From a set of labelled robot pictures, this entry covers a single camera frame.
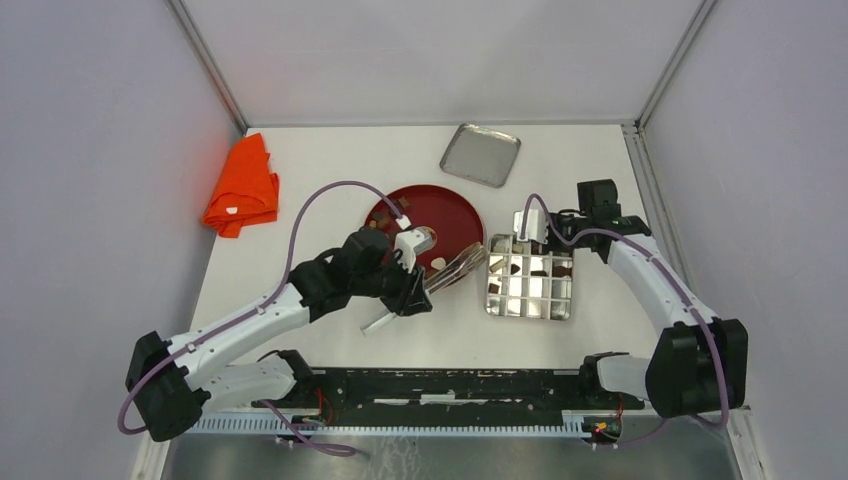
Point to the silver tin lid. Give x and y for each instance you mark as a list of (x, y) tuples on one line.
[(480, 155)]

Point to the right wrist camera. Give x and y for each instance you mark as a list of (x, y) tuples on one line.
[(531, 226)]

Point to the red round plate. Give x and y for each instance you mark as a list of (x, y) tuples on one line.
[(453, 221)]

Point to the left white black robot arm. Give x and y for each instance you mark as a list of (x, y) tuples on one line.
[(172, 382)]

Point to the silver serving tongs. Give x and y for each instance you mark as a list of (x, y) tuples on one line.
[(461, 266)]

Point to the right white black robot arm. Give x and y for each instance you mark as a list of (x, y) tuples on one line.
[(699, 364)]

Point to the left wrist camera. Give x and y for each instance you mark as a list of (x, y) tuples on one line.
[(410, 244)]

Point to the pink tin box with dividers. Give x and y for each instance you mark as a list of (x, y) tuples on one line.
[(525, 296)]

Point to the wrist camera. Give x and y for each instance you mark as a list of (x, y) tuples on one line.
[(410, 244), (531, 226)]

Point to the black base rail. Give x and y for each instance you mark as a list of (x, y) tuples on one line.
[(381, 397)]

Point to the white heart chocolate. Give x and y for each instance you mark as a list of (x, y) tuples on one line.
[(438, 263)]

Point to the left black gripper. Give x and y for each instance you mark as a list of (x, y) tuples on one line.
[(410, 298)]

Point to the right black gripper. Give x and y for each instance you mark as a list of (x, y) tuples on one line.
[(551, 244)]

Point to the orange folded cloth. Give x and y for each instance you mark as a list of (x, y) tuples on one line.
[(247, 190)]

